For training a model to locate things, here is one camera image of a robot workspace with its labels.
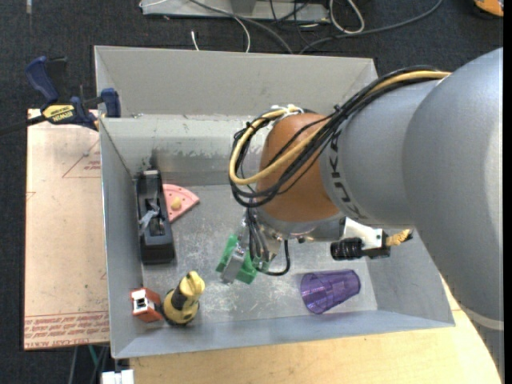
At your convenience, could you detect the black stapler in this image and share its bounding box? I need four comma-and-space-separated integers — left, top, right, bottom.
134, 168, 176, 266

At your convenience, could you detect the grey metal bin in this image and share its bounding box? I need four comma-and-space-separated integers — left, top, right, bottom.
94, 45, 456, 360

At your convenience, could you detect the purple plastic cup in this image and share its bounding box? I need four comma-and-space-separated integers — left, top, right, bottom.
299, 269, 362, 315

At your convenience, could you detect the black cylinder on white bracket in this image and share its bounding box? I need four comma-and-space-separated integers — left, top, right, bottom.
330, 216, 391, 262

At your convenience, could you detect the green plastic block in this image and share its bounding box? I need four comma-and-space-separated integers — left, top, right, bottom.
214, 233, 259, 286

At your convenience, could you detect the pink toy pizza slice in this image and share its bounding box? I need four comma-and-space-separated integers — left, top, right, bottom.
162, 183, 201, 224

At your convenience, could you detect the brown cardboard board, red print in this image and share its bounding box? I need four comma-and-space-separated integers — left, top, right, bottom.
23, 108, 111, 351

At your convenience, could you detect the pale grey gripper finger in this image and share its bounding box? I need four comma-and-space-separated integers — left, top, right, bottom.
221, 247, 246, 284

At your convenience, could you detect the small orange and white box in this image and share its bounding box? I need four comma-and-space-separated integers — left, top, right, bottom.
129, 287, 164, 323

